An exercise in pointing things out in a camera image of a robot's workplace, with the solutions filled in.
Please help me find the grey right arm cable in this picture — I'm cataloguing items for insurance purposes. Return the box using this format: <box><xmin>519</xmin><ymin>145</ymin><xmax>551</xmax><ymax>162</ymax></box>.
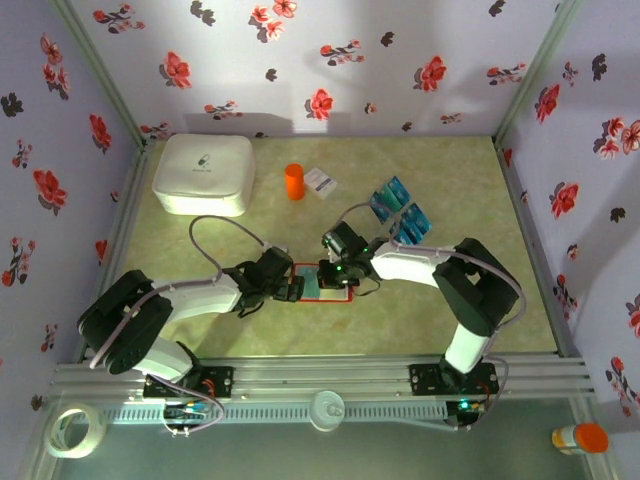
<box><xmin>337</xmin><ymin>201</ymin><xmax>529</xmax><ymax>434</ymax></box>

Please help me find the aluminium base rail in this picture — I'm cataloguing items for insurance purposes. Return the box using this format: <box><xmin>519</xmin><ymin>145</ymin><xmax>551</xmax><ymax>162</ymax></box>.
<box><xmin>48</xmin><ymin>355</ymin><xmax>597</xmax><ymax>401</ymax></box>

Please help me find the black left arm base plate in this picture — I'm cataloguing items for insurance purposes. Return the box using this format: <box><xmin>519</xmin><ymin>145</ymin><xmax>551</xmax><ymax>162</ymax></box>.
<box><xmin>143</xmin><ymin>366</ymin><xmax>235</xmax><ymax>400</ymax></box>

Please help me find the orange pill bottle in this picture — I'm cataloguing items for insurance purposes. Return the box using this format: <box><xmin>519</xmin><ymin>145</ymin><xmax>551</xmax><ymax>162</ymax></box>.
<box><xmin>284</xmin><ymin>162</ymin><xmax>306</xmax><ymax>202</ymax></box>

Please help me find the aluminium frame post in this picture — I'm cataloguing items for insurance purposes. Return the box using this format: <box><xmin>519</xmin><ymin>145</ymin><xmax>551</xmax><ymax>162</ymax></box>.
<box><xmin>492</xmin><ymin>0</ymin><xmax>586</xmax><ymax>146</ymax></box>
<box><xmin>48</xmin><ymin>0</ymin><xmax>149</xmax><ymax>151</ymax></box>

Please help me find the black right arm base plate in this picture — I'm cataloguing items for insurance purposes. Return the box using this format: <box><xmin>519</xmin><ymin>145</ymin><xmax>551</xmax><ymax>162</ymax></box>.
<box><xmin>408</xmin><ymin>363</ymin><xmax>500</xmax><ymax>397</ymax></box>

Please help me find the white slotted cable duct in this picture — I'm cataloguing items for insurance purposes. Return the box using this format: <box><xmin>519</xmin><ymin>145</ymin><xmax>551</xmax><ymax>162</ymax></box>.
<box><xmin>102</xmin><ymin>401</ymin><xmax>450</xmax><ymax>425</ymax></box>

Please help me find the white paper packet blue print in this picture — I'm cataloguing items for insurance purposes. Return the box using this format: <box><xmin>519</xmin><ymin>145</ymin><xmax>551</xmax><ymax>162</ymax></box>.
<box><xmin>303</xmin><ymin>167</ymin><xmax>339</xmax><ymax>201</ymax></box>

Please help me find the orange-capped yellow bottle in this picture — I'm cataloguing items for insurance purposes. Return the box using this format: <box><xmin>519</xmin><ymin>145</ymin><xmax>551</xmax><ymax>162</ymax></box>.
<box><xmin>551</xmin><ymin>422</ymin><xmax>611</xmax><ymax>457</ymax></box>

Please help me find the white zip case pill print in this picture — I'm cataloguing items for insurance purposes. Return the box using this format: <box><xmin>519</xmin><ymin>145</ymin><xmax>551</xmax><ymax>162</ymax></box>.
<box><xmin>151</xmin><ymin>132</ymin><xmax>257</xmax><ymax>218</ymax></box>

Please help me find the red card holder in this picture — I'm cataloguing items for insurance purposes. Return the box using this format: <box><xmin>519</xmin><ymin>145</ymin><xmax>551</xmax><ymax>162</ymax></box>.
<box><xmin>292</xmin><ymin>262</ymin><xmax>355</xmax><ymax>305</ymax></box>

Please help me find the aluminium table side rail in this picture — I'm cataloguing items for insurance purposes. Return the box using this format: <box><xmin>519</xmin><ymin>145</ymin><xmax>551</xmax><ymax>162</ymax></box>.
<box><xmin>74</xmin><ymin>142</ymin><xmax>154</xmax><ymax>364</ymax></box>
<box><xmin>493</xmin><ymin>137</ymin><xmax>576</xmax><ymax>359</ymax></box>

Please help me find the clear tape roll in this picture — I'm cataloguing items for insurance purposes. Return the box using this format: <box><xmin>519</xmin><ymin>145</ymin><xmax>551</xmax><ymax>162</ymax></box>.
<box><xmin>43</xmin><ymin>402</ymin><xmax>107</xmax><ymax>460</ymax></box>

